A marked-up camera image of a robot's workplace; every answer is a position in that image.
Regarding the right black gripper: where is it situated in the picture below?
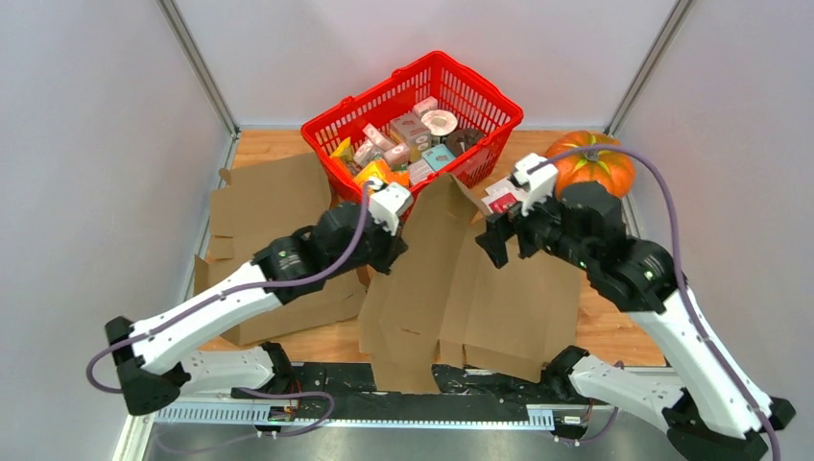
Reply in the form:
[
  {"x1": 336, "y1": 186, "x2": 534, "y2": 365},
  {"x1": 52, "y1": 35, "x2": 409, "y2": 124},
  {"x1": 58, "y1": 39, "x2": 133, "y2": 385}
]
[{"x1": 474, "y1": 182, "x2": 593, "y2": 272}]

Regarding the brown cardboard box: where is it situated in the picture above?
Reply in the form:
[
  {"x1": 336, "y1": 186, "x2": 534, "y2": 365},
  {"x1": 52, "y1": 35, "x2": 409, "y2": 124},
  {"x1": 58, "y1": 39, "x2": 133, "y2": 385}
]
[{"x1": 359, "y1": 174, "x2": 584, "y2": 394}]

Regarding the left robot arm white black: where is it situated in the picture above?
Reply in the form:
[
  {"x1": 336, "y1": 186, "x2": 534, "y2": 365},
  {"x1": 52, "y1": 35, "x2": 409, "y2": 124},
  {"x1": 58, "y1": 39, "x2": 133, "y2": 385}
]
[{"x1": 105, "y1": 193, "x2": 412, "y2": 416}]

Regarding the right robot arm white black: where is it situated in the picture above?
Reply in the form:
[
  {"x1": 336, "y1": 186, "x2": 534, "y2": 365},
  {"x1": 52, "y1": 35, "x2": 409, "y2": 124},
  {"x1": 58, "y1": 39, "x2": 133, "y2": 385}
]
[{"x1": 476, "y1": 182, "x2": 796, "y2": 460}]

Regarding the orange snack box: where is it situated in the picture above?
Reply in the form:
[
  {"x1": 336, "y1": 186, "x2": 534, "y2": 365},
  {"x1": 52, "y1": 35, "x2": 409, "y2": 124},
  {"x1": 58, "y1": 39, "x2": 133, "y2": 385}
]
[{"x1": 353, "y1": 158, "x2": 411, "y2": 188}]

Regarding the teal small box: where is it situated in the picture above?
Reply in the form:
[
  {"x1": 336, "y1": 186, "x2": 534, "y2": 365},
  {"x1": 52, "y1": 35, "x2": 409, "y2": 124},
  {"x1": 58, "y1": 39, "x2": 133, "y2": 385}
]
[{"x1": 422, "y1": 144, "x2": 456, "y2": 172}]

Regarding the red white paper packet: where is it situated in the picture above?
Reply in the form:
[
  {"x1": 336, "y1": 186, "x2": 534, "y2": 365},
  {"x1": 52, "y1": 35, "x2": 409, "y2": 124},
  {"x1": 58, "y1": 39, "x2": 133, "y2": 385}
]
[{"x1": 482, "y1": 178, "x2": 527, "y2": 213}]

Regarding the dark brown round item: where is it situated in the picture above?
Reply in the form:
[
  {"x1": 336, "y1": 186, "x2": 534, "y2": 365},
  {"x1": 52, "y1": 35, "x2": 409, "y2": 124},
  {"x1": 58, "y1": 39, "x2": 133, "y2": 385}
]
[{"x1": 444, "y1": 128, "x2": 485, "y2": 158}]

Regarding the yellow snack packet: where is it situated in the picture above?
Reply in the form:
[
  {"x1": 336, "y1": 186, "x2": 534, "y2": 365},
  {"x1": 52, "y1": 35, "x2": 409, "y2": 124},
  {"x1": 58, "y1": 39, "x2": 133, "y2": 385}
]
[{"x1": 329, "y1": 137, "x2": 354, "y2": 163}]

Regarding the pink white round roll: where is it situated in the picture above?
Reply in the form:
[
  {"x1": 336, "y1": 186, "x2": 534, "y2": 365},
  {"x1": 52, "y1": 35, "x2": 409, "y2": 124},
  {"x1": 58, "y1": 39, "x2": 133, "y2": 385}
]
[{"x1": 420, "y1": 109, "x2": 458, "y2": 138}]

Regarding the flat brown cardboard sheet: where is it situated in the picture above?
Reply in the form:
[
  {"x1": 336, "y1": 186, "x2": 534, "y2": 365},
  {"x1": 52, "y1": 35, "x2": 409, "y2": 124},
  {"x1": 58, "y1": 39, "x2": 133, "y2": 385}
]
[{"x1": 192, "y1": 151, "x2": 371, "y2": 349}]

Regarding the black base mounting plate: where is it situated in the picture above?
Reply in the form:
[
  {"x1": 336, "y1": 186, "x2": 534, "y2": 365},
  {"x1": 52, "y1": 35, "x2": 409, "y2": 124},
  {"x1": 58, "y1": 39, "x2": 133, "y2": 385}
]
[{"x1": 257, "y1": 362, "x2": 589, "y2": 418}]

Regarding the red plastic shopping basket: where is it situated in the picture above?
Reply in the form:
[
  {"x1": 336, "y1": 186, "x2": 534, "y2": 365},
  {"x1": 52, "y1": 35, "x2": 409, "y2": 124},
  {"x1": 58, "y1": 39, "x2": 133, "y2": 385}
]
[{"x1": 300, "y1": 51, "x2": 524, "y2": 202}]

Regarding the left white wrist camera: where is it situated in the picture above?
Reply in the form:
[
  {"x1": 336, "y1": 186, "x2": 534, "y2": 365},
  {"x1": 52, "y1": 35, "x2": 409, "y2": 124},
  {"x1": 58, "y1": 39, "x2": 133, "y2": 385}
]
[{"x1": 364, "y1": 178, "x2": 414, "y2": 236}]

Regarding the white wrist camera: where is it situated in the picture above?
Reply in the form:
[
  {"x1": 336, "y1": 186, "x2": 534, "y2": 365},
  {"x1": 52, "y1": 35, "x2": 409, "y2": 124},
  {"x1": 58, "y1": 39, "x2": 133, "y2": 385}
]
[
  {"x1": 364, "y1": 178, "x2": 414, "y2": 236},
  {"x1": 509, "y1": 153, "x2": 559, "y2": 217}
]

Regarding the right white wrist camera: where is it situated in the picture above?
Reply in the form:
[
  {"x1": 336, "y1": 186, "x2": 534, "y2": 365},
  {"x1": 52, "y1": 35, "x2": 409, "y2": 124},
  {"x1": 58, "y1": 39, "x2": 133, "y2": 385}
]
[{"x1": 509, "y1": 153, "x2": 559, "y2": 217}]

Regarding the white slotted cable duct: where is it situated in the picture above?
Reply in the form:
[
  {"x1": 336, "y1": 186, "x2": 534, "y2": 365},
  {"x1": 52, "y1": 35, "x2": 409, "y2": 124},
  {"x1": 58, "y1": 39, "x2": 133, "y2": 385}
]
[{"x1": 154, "y1": 401, "x2": 556, "y2": 431}]

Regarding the right aluminium frame post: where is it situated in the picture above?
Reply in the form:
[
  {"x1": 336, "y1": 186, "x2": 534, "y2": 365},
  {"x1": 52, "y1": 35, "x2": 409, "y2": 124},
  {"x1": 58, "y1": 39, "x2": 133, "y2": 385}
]
[{"x1": 604, "y1": 0, "x2": 695, "y2": 136}]

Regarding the aluminium frame post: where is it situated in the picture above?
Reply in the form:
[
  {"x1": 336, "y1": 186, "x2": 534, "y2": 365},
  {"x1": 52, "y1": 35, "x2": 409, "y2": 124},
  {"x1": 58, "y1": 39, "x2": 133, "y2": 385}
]
[
  {"x1": 604, "y1": 0, "x2": 695, "y2": 136},
  {"x1": 156, "y1": 0, "x2": 240, "y2": 139}
]

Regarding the left aluminium frame post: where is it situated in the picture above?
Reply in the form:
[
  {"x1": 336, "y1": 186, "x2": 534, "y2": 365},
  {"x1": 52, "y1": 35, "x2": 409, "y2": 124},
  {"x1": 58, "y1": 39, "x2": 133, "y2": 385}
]
[{"x1": 156, "y1": 0, "x2": 240, "y2": 139}]

